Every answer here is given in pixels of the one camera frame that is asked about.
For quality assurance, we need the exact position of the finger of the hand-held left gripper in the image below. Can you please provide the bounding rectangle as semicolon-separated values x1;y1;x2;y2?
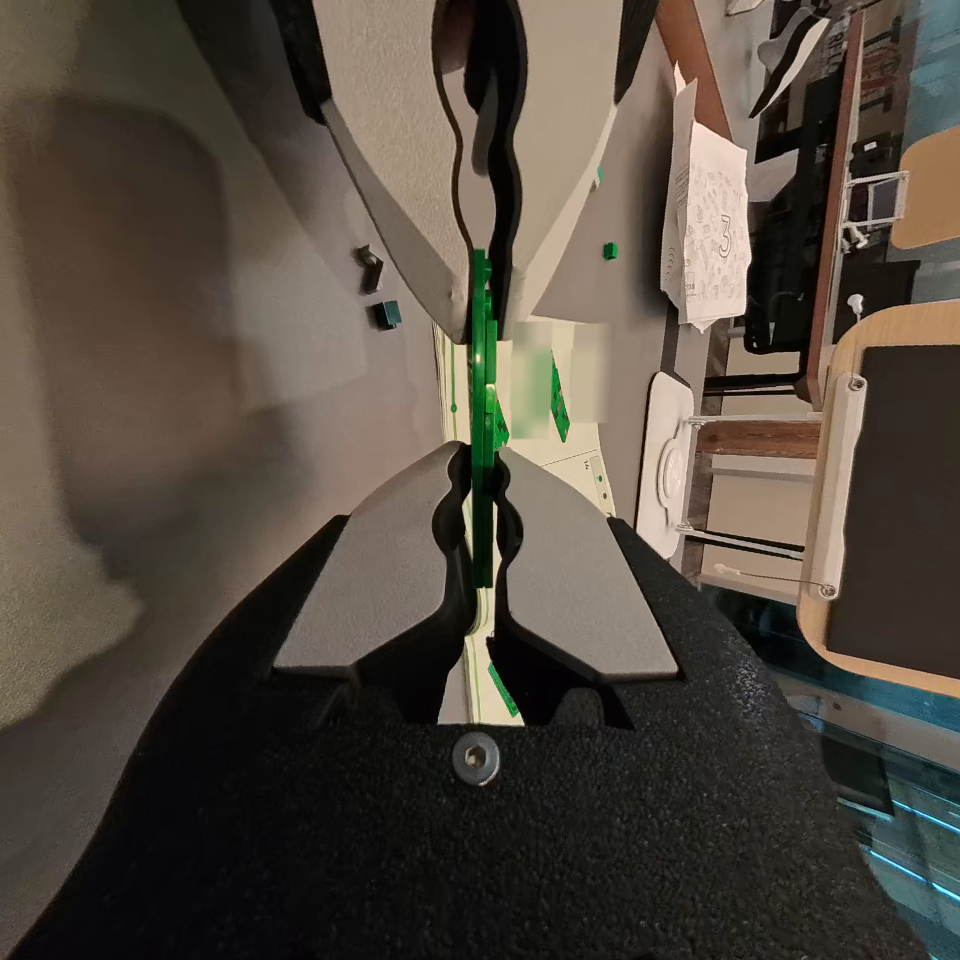
463;0;628;325
309;0;481;344

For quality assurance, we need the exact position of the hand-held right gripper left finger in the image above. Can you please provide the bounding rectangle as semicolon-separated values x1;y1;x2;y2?
273;441;476;726

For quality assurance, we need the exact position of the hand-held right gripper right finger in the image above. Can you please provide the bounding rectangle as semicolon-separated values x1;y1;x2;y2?
487;447;682;726

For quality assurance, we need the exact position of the pile of small green bricks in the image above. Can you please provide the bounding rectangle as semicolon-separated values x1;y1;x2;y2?
594;166;620;263

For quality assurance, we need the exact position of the green studded plate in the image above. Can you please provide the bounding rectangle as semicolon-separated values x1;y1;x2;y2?
468;249;503;588

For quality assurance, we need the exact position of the brown wooden board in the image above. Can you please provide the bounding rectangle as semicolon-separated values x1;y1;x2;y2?
654;0;735;145

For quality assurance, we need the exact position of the building instruction booklet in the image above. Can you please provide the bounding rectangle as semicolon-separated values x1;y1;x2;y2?
432;321;615;730

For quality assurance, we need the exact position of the white paper bag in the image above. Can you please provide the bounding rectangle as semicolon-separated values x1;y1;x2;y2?
658;56;753;336

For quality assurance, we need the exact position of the black white clamp device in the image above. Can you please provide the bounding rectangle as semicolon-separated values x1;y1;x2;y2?
748;0;835;119

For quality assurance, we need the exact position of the brown wooden post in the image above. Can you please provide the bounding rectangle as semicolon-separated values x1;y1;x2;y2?
693;418;824;460

